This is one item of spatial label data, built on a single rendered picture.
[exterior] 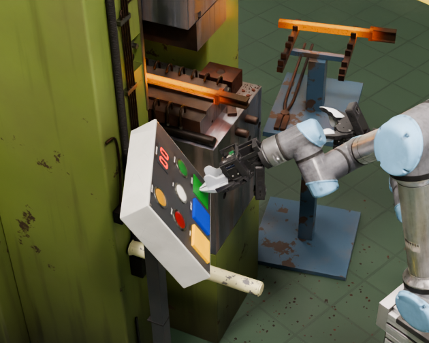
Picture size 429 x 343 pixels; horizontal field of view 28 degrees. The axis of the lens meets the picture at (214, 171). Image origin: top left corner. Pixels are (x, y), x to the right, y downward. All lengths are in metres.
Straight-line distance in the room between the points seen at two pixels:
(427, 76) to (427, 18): 0.62
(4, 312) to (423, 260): 1.61
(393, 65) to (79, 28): 2.81
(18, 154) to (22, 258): 0.47
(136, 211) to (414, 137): 0.65
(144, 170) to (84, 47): 0.36
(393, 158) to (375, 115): 2.50
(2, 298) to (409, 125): 1.69
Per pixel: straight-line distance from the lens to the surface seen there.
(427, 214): 1.92
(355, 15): 5.17
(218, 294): 3.02
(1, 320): 3.09
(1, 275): 2.98
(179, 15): 2.35
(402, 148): 1.81
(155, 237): 2.03
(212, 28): 2.51
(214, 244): 2.84
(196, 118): 2.60
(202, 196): 2.28
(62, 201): 2.61
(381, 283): 3.47
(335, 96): 3.25
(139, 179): 2.06
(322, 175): 2.16
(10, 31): 2.32
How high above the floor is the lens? 2.50
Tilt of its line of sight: 40 degrees down
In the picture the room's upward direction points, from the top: 1 degrees counter-clockwise
